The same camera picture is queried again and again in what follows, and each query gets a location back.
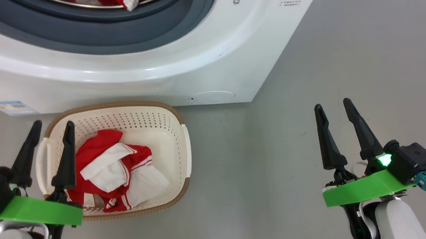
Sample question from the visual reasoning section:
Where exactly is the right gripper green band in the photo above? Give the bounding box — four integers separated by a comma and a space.
307, 96, 422, 214

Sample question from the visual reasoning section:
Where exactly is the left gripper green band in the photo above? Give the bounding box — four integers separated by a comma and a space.
0, 115, 91, 228

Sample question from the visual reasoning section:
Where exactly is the red garment with white panels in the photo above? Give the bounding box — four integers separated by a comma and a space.
65, 126, 174, 218

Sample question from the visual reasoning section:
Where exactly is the white front-load washing machine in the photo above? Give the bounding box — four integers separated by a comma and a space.
0, 0, 318, 135

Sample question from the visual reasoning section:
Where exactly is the blue energy label sticker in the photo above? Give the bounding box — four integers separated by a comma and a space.
0, 99, 41, 118

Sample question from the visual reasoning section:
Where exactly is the cream laundry basket brown rim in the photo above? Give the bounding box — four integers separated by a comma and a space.
32, 93, 197, 230

